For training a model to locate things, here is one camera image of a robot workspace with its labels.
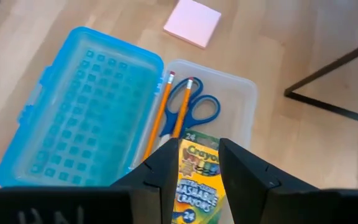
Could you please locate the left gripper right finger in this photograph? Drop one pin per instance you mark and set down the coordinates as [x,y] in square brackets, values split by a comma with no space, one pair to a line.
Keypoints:
[244,180]

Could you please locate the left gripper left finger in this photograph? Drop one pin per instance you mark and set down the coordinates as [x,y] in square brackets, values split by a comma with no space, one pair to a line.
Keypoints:
[160,186]

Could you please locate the yellow green crayon box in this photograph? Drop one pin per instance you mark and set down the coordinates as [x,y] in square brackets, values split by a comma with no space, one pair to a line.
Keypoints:
[197,186]

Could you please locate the orange wooden pencil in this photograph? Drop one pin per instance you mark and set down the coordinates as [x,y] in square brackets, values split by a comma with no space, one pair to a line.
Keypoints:
[182,107]
[162,109]

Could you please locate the blue lid clear pencil case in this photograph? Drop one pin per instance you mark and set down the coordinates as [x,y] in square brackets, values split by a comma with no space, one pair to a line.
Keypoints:
[82,109]

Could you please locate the pink sticky note pad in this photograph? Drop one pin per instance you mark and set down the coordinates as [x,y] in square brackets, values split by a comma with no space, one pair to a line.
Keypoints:
[193,21]

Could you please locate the wooden shelf black frame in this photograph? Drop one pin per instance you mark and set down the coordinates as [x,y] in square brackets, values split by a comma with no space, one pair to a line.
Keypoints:
[322,105]

